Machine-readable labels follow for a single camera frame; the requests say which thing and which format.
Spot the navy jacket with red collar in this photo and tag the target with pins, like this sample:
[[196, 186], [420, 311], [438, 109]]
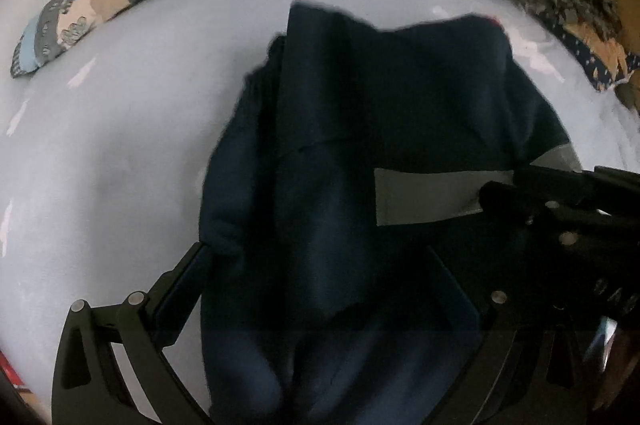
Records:
[[325, 155]]

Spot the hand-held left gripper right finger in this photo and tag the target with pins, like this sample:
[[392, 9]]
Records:
[[460, 300]]

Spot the red object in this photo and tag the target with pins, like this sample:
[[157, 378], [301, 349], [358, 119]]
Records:
[[7, 370]]

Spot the navy dotted orange cloth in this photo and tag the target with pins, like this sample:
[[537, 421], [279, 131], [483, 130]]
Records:
[[595, 65]]

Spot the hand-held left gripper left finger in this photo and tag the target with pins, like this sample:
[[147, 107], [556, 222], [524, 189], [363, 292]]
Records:
[[184, 286]]

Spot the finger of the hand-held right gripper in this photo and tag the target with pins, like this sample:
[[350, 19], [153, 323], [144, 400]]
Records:
[[550, 177], [505, 200]]

